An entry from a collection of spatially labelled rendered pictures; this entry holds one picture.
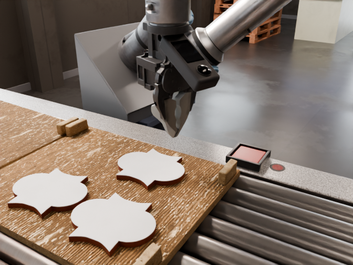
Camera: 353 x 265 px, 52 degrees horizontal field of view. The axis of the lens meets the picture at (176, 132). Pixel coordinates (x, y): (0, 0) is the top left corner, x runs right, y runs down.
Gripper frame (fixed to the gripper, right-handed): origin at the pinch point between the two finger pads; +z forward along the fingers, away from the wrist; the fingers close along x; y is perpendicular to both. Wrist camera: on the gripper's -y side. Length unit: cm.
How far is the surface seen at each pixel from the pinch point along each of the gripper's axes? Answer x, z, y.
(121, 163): 8.7, 6.6, 6.7
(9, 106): 16, 8, 55
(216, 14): -436, 76, 424
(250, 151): -17.6, 8.7, -4.1
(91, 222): 21.6, 6.2, -5.8
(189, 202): 5.6, 7.5, -10.4
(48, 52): -97, 68, 335
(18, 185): 27.1, 6.3, 11.4
